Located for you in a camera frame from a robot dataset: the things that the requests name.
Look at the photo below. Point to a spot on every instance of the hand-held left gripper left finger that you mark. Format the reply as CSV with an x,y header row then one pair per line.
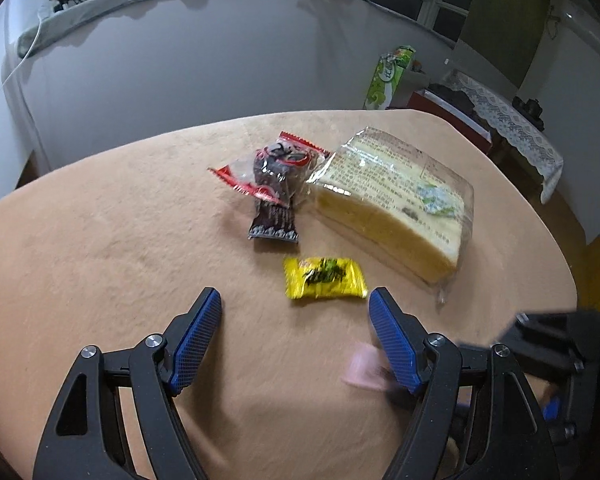
x,y
197,340

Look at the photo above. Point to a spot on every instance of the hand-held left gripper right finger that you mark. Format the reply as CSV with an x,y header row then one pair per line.
x,y
392,340

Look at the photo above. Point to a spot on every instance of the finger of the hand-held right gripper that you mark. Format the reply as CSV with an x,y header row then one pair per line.
x,y
545,337

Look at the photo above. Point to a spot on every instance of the pink snack packet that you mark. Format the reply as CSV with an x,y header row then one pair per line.
x,y
365,367

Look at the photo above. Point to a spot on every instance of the yellow candy packet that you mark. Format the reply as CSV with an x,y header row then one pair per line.
x,y
325,277

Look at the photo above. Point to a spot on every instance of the small black snack packet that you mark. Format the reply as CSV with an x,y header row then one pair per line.
x,y
275,222

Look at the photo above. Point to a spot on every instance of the clear packaged sliced bread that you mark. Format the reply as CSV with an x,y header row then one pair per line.
x,y
390,195

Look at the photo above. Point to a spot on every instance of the red clear dark snack packet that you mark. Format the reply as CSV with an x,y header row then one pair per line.
x,y
275,165

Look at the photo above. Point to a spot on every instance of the lace-covered side table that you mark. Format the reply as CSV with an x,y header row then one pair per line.
x,y
520,130

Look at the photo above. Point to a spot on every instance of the dark object on lace cloth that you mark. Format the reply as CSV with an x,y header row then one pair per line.
x,y
529,110

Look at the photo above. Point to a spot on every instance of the white appliance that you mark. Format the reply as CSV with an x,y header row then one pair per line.
x,y
580,110

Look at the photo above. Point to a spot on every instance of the red storage box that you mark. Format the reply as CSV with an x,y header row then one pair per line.
x,y
450,115

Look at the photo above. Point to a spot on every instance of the green printed carton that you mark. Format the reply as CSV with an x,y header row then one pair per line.
x,y
387,80

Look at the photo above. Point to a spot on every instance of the olive curtain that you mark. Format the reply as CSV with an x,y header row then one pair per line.
x,y
505,15

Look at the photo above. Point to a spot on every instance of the white framed window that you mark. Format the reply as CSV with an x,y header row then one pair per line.
x,y
440,0

